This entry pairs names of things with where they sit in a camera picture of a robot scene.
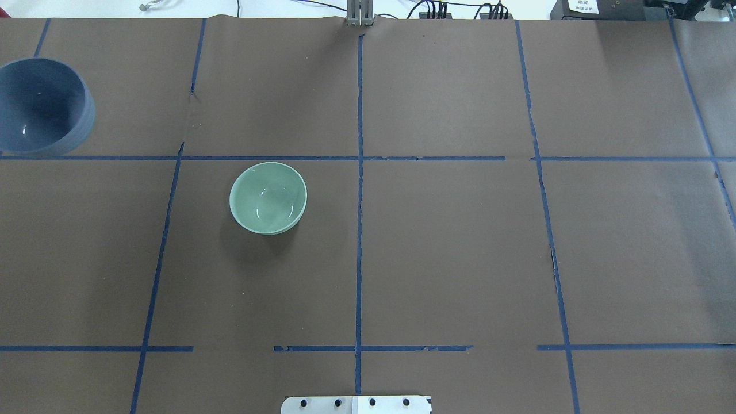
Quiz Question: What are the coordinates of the green ceramic bowl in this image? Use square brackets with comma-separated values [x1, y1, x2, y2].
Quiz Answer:
[229, 162, 308, 236]

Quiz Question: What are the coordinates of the blue ceramic bowl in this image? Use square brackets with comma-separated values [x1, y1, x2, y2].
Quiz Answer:
[1, 57, 95, 158]

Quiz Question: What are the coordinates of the brown paper table cover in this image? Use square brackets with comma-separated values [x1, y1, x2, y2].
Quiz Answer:
[2, 16, 734, 413]

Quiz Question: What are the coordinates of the black computer box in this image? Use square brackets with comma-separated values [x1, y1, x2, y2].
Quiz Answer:
[550, 1, 671, 21]

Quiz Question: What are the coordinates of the aluminium frame post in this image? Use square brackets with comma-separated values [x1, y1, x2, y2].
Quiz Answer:
[346, 0, 375, 26]

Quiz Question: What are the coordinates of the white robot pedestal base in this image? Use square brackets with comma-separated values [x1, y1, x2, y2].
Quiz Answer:
[281, 395, 433, 413]

